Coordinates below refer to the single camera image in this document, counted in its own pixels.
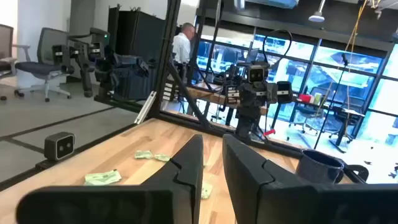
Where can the tall black cabinet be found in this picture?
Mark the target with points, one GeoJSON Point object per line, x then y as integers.
{"type": "Point", "coordinates": [136, 34]}

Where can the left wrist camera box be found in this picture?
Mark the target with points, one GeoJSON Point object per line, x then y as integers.
{"type": "Point", "coordinates": [256, 74]}

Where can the brown office chair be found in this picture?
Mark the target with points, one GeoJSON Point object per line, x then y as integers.
{"type": "Point", "coordinates": [6, 40]}

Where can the red box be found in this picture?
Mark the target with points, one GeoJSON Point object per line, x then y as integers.
{"type": "Point", "coordinates": [305, 98]}

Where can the black mug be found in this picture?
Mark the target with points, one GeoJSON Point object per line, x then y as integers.
{"type": "Point", "coordinates": [320, 169]}

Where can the black table-level camera box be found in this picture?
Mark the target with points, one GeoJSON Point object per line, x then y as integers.
{"type": "Point", "coordinates": [59, 146]}

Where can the dark blue storage bin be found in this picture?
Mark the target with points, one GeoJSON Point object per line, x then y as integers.
{"type": "Point", "coordinates": [130, 81]}

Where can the pale green cup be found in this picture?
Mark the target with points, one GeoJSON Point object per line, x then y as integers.
{"type": "Point", "coordinates": [317, 99]}

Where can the grey office chair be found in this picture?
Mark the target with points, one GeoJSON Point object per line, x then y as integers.
{"type": "Point", "coordinates": [43, 68]}

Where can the person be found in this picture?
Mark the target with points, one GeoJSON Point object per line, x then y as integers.
{"type": "Point", "coordinates": [182, 46]}

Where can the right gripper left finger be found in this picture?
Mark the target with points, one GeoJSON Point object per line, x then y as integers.
{"type": "Point", "coordinates": [183, 174]}

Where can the wooden background desk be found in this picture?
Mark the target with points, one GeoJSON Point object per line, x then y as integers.
{"type": "Point", "coordinates": [205, 95]}

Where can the white pendant lamp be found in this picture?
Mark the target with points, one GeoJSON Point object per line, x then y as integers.
{"type": "Point", "coordinates": [317, 17]}

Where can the black tripod stand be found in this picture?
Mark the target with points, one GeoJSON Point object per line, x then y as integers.
{"type": "Point", "coordinates": [332, 96]}

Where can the background black robot arm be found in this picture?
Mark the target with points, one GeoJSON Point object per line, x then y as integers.
{"type": "Point", "coordinates": [81, 62]}

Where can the green play money bill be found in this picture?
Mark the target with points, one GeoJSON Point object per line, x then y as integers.
{"type": "Point", "coordinates": [162, 157]}
{"type": "Point", "coordinates": [206, 190]}
{"type": "Point", "coordinates": [102, 178]}
{"type": "Point", "coordinates": [143, 154]}

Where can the silver aluminium bar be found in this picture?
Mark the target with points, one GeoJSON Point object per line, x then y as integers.
{"type": "Point", "coordinates": [145, 107]}

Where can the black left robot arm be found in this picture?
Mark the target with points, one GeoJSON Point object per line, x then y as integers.
{"type": "Point", "coordinates": [248, 124]}

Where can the black office chair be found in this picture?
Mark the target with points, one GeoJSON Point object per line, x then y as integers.
{"type": "Point", "coordinates": [303, 121]}

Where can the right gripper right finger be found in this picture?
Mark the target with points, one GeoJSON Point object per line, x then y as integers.
{"type": "Point", "coordinates": [245, 174]}

